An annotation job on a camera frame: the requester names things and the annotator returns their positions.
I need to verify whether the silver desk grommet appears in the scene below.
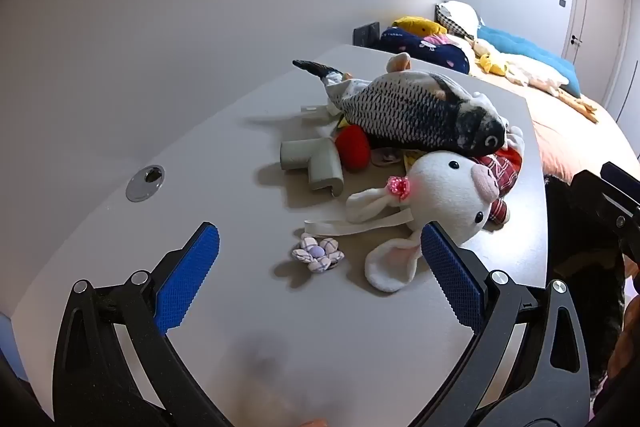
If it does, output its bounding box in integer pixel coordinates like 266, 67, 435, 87
126, 165, 166, 202

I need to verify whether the navy patterned blanket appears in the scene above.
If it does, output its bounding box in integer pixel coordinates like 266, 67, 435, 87
378, 27, 471, 75

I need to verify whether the orange bed sheet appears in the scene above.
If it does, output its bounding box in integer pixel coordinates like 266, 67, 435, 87
470, 72, 640, 188

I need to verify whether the white rabbit plush toy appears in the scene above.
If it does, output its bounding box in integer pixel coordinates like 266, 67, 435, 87
346, 151, 501, 294

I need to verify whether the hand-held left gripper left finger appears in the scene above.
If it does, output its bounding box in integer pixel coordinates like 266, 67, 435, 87
52, 222, 236, 427

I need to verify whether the dark cloth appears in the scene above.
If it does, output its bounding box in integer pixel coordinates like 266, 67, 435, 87
544, 174, 628, 395

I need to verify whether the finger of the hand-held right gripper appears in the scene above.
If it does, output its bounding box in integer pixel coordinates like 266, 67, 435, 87
601, 162, 640, 208
571, 171, 640, 253

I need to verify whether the grey fish plush toy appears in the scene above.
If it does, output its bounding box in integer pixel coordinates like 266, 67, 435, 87
292, 59, 507, 155

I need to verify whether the beige pink plush toy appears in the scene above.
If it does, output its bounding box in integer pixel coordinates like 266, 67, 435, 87
386, 52, 413, 74

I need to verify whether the checkered pillow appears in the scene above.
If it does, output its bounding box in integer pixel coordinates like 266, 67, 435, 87
436, 1, 483, 40

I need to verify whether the white goose plush toy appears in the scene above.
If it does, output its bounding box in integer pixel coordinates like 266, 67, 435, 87
472, 37, 598, 124

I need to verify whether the red plush toy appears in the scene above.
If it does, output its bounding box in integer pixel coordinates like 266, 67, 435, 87
334, 125, 372, 172

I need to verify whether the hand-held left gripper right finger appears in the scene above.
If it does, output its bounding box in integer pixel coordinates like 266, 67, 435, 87
410, 221, 593, 427

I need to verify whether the beige door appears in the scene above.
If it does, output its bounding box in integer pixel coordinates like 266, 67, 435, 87
562, 0, 632, 108

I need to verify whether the purple checked fabric flower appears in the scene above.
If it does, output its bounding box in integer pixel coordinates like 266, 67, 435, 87
291, 233, 346, 275

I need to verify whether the yellow duck plush toy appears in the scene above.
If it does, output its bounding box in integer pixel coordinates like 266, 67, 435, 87
475, 52, 508, 75

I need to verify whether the grey foam corner guard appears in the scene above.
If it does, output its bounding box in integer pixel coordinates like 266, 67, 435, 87
280, 136, 345, 196

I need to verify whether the red plaid plush doll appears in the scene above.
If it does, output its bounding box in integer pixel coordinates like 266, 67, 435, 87
475, 127, 525, 225

